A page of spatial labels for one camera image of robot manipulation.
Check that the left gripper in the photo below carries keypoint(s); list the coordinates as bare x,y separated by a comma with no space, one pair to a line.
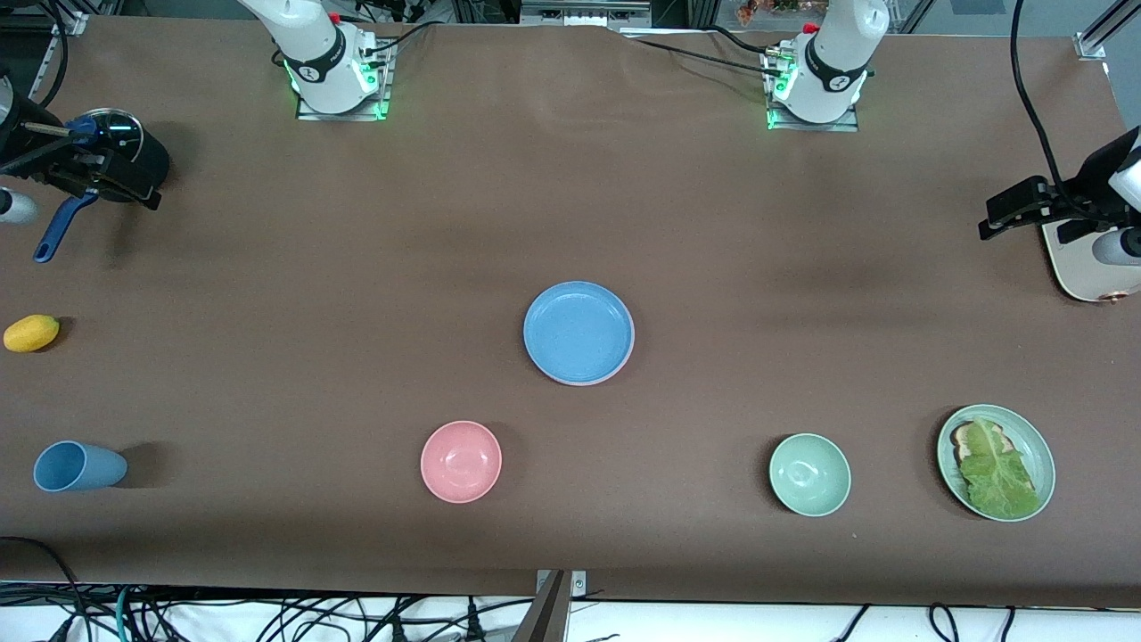
1089,181

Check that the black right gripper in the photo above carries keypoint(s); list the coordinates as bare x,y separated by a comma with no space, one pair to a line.
20,135

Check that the pink shallow bowl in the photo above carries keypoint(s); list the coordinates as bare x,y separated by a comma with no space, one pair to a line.
619,374

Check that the blue shallow bowl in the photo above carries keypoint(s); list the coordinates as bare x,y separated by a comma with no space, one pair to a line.
578,332

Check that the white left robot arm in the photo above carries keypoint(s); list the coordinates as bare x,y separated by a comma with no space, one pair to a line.
833,62

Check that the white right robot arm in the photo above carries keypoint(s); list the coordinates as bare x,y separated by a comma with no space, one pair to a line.
316,49

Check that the glass lid blue knob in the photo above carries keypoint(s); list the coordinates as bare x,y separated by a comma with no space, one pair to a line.
120,134

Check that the beige toaster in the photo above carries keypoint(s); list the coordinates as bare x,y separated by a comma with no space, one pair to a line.
1083,276

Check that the yellow lemon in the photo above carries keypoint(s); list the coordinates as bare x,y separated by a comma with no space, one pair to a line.
31,333

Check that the toasted bread slice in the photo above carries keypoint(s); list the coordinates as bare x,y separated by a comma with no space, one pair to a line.
963,439

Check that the green plate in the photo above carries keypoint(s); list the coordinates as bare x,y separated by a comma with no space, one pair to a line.
1038,455

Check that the green lettuce leaf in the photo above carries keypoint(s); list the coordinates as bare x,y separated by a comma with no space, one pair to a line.
998,477

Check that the blue plastic cup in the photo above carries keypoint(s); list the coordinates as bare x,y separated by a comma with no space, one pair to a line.
76,466

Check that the small green deep bowl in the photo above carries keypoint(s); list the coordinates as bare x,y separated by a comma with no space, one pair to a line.
809,475

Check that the small pink deep bowl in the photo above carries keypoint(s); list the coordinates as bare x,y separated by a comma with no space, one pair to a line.
461,462

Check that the aluminium frame profile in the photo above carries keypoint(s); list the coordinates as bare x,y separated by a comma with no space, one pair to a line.
1101,36
71,24

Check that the metal table bracket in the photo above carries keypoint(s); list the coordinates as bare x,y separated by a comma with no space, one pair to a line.
579,584

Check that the aluminium post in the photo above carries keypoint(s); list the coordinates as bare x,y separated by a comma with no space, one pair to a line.
545,615

